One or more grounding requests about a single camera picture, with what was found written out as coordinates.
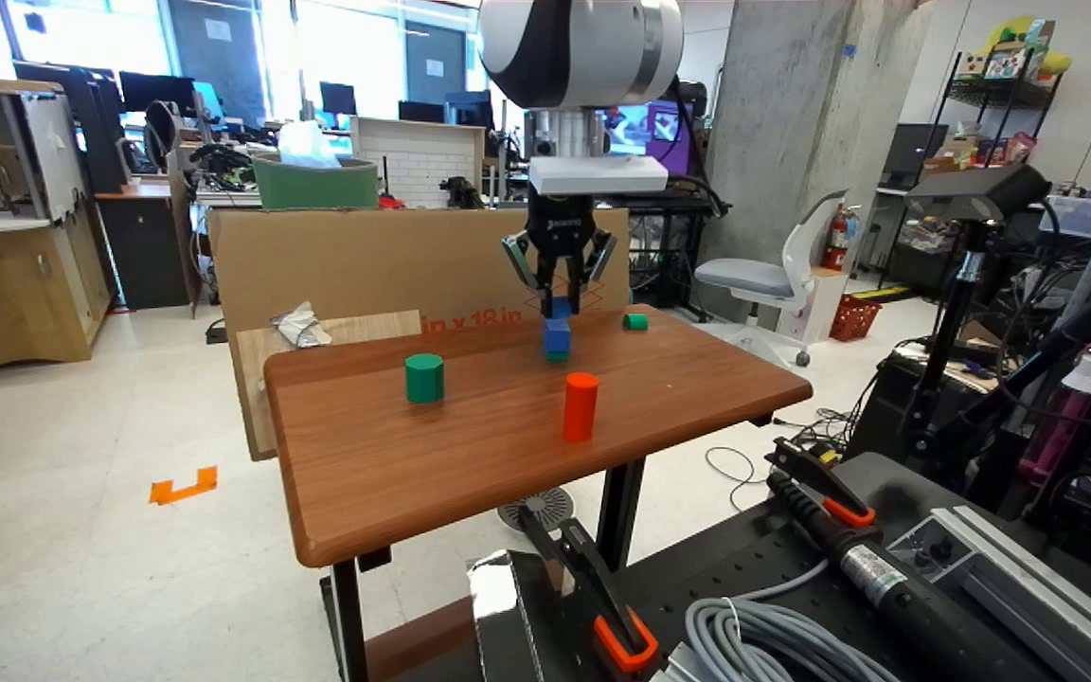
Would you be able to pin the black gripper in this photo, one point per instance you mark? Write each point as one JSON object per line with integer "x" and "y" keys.
{"x": 563, "y": 226}

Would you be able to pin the blue rectangular block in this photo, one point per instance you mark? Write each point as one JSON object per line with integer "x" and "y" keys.
{"x": 558, "y": 332}

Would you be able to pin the orange cylinder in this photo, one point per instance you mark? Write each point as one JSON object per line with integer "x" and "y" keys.
{"x": 581, "y": 412}

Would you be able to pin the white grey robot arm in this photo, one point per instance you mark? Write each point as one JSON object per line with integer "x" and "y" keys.
{"x": 585, "y": 49}

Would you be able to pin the small green cube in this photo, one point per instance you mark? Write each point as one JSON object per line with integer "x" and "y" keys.
{"x": 638, "y": 323}

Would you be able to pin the green rectangular block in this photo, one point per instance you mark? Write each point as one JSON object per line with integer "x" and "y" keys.
{"x": 558, "y": 359}

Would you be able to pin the monitor with purple screen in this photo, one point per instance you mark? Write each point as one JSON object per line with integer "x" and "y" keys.
{"x": 670, "y": 134}

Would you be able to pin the white perforated box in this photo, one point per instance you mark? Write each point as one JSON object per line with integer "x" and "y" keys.
{"x": 417, "y": 162}

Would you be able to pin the green cylinder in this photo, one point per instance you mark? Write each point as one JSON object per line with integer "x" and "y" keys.
{"x": 424, "y": 379}

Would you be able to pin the large cardboard panel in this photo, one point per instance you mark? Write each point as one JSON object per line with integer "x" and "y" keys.
{"x": 369, "y": 268}

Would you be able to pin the white office chair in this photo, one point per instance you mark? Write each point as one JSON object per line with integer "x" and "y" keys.
{"x": 760, "y": 285}

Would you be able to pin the green box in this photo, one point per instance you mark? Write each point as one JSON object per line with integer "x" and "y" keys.
{"x": 316, "y": 188}

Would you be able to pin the black table leg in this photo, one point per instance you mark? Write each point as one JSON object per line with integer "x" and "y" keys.
{"x": 351, "y": 620}
{"x": 621, "y": 513}

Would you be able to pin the white crumpled cloth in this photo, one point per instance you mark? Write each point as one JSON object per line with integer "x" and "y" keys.
{"x": 299, "y": 327}

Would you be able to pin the red fire extinguisher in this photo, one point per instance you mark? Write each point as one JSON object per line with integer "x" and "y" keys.
{"x": 840, "y": 233}

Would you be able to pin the small dark monitor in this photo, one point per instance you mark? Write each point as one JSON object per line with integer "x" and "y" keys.
{"x": 340, "y": 101}

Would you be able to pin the white plastic bag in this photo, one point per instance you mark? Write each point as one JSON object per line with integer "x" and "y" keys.
{"x": 307, "y": 140}

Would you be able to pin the red basket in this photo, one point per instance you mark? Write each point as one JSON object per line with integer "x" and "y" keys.
{"x": 852, "y": 318}

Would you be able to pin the black optical breadboard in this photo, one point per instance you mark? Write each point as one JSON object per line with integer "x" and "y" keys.
{"x": 697, "y": 572}

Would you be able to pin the dark laptop on shelf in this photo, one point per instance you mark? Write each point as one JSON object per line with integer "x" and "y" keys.
{"x": 910, "y": 153}

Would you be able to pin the silver metal box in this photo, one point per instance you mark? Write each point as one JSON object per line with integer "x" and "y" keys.
{"x": 501, "y": 620}

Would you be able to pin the orange black spring clamp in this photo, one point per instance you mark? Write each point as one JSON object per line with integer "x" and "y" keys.
{"x": 625, "y": 648}

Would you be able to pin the black drawer cabinet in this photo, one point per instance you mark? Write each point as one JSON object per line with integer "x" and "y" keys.
{"x": 143, "y": 250}

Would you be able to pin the wide dark monitor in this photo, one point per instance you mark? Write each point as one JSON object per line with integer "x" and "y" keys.
{"x": 158, "y": 93}

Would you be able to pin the metal shelf rack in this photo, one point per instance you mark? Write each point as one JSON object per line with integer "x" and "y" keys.
{"x": 1000, "y": 117}

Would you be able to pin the black clamp with orange trigger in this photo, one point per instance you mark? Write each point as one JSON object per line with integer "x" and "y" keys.
{"x": 898, "y": 591}

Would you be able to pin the black computer tower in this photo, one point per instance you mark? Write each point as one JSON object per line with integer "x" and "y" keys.
{"x": 96, "y": 125}

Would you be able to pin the green yellow plush toy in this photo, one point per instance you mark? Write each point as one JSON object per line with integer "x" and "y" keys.
{"x": 1020, "y": 38}

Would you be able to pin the pink tool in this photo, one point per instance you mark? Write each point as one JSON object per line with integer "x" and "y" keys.
{"x": 1064, "y": 438}

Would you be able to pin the light wooden cabinet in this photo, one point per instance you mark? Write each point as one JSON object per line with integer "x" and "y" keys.
{"x": 18, "y": 290}

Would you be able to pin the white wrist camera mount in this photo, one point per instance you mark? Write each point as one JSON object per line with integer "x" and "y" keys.
{"x": 601, "y": 174}

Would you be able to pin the black camera stand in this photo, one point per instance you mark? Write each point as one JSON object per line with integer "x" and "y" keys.
{"x": 962, "y": 303}

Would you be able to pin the orange floor bracket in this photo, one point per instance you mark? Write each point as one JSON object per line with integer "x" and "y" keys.
{"x": 184, "y": 486}

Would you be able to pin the aluminium rail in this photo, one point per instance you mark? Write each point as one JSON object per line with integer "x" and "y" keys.
{"x": 1038, "y": 609}

